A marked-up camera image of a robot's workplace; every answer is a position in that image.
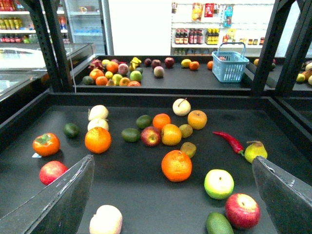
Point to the green avocado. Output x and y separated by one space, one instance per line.
217 223
130 135

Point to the yellow pear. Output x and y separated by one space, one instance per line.
254 149

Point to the far dragon fruit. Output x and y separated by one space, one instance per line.
96 64

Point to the small blue basket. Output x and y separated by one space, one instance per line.
229 66

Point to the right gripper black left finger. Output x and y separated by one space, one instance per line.
58 208

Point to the red apple right front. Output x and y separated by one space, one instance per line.
242 211

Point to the far green apple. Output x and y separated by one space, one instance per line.
136 76

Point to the green avocado centre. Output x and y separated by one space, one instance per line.
130 135

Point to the green lime centre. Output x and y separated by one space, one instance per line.
144 121

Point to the yellow orange apple centre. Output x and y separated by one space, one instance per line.
171 135

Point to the large orange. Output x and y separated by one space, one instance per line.
176 166
98 140

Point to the white asian pear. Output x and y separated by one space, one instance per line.
181 107

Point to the orange persimmon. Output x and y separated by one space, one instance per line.
46 145

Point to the small orange centre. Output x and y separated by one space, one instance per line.
160 120

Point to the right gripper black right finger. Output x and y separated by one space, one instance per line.
288 199

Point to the green apple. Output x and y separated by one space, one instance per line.
218 184
136 76

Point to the brown kiwi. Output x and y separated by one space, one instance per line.
189 149
186 130

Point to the far dark red apple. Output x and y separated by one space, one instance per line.
169 62

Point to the white peach upper left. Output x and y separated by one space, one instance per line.
98 111

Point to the far yellow lemon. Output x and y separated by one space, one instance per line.
186 63

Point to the red chili pepper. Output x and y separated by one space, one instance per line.
234 143

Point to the green avocado front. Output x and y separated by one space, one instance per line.
217 223

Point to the white peach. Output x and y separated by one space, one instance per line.
107 220
98 122
98 111

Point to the white back wall shelf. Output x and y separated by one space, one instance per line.
199 27

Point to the far orange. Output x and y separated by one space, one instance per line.
194 65

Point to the large orange left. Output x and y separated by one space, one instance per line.
98 140

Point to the red apple left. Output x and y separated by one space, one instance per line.
51 171

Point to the white peach lower left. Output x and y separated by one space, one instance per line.
98 122

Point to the white peach front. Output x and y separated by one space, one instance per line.
107 220

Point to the far peach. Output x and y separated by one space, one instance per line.
159 72

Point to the red yellow apple centre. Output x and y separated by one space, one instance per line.
150 136

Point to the black metal shelf frame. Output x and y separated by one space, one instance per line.
129 175

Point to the golden apple back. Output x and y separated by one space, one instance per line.
197 119

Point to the dark green lime left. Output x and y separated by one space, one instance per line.
71 130

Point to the far bananas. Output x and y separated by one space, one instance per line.
134 63

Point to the brown kiwi upper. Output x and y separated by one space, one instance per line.
186 130

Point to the brown kiwi lower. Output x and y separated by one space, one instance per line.
189 149

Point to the large orange front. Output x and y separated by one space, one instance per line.
176 166

